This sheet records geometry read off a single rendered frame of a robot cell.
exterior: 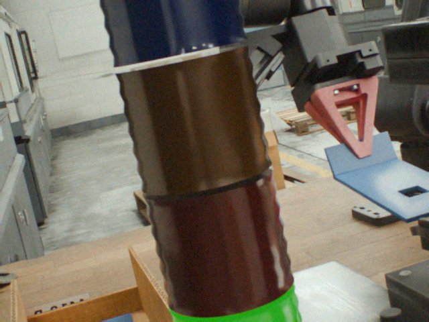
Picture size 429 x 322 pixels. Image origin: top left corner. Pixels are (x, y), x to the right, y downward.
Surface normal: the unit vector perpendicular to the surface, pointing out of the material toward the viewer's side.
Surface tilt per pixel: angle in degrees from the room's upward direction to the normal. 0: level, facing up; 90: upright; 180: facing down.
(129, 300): 90
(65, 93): 90
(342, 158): 66
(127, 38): 76
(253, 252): 104
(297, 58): 91
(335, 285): 0
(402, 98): 61
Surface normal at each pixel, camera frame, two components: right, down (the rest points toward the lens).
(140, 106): -0.66, 0.03
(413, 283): -0.20, -0.96
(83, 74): 0.22, 0.14
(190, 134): 0.01, 0.42
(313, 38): 0.14, -0.27
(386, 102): -0.81, -0.23
